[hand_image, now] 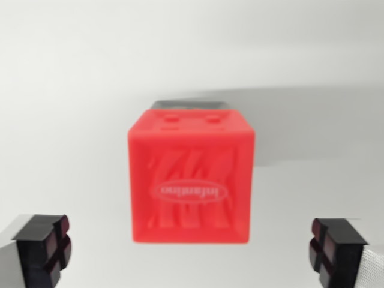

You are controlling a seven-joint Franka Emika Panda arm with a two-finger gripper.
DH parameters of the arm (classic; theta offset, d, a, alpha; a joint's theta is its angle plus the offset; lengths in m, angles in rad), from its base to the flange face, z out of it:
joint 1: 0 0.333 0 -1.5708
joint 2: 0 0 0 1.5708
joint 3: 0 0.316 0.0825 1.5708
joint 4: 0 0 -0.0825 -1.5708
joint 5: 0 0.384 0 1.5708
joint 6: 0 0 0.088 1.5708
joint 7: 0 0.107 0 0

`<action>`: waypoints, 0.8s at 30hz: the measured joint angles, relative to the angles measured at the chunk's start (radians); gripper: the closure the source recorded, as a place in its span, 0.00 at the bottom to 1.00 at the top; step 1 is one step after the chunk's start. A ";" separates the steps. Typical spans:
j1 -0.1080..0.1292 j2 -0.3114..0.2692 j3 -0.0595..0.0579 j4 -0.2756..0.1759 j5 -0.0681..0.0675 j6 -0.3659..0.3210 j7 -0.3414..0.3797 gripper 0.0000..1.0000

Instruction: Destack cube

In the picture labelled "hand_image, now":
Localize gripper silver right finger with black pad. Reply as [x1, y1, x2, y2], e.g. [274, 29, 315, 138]
[307, 217, 384, 288]

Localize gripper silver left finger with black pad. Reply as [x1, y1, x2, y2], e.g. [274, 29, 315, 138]
[0, 214, 73, 288]

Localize grey rubber toy cube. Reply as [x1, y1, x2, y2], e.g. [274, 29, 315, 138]
[149, 100, 233, 113]

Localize red rubber toy cube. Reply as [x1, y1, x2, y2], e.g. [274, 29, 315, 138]
[127, 108, 256, 244]

